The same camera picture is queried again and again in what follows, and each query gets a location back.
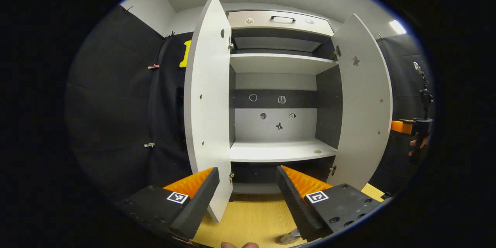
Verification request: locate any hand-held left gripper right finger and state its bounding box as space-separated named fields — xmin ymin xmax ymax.
xmin=276 ymin=165 xmax=384 ymax=242

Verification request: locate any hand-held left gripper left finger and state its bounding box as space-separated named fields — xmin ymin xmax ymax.
xmin=116 ymin=167 xmax=220 ymax=240

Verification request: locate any white cabinet door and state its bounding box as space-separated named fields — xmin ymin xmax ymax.
xmin=184 ymin=0 xmax=235 ymax=223
xmin=327 ymin=14 xmax=393 ymax=191

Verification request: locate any white deep cabinet shelf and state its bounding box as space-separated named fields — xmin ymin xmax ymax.
xmin=230 ymin=138 xmax=338 ymax=163

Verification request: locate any grey white cabinet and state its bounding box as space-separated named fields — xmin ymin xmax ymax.
xmin=227 ymin=9 xmax=343 ymax=201

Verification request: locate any white short cabinet shelf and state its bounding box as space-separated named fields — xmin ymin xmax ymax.
xmin=230 ymin=53 xmax=339 ymax=76

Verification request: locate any white cabinet drawer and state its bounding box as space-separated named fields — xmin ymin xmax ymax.
xmin=227 ymin=10 xmax=334 ymax=36

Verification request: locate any small ceiling light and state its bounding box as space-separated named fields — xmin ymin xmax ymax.
xmin=389 ymin=19 xmax=406 ymax=34

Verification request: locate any black camera stand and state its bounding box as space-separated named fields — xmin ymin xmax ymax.
xmin=413 ymin=61 xmax=434 ymax=119

